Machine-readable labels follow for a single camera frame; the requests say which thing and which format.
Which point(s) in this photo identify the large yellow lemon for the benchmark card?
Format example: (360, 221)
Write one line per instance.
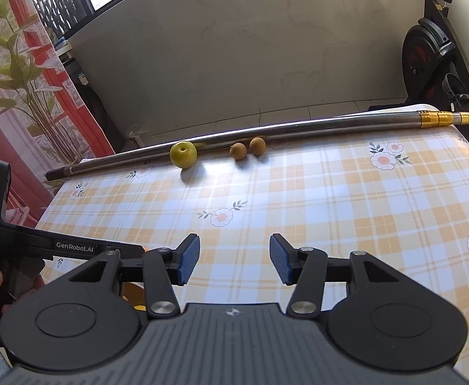
(132, 294)

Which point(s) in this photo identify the long metal pole gold rings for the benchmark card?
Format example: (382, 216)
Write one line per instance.
(338, 123)

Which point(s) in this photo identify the black exercise bike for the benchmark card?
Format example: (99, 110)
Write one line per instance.
(423, 52)

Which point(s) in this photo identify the dark bin with blue label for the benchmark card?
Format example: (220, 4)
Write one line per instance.
(92, 106)

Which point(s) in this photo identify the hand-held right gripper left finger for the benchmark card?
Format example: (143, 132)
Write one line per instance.
(188, 258)

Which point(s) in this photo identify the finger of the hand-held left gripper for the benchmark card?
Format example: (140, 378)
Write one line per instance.
(130, 250)

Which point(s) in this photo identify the white plastic scrap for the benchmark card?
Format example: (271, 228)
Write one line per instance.
(137, 133)

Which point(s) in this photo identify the green apple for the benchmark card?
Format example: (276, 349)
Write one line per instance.
(183, 153)

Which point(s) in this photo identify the small brown longan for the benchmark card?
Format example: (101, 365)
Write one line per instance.
(238, 151)
(257, 145)

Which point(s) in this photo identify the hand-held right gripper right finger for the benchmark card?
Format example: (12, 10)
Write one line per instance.
(280, 258)

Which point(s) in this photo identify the plant print curtain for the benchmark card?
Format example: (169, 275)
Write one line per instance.
(18, 88)

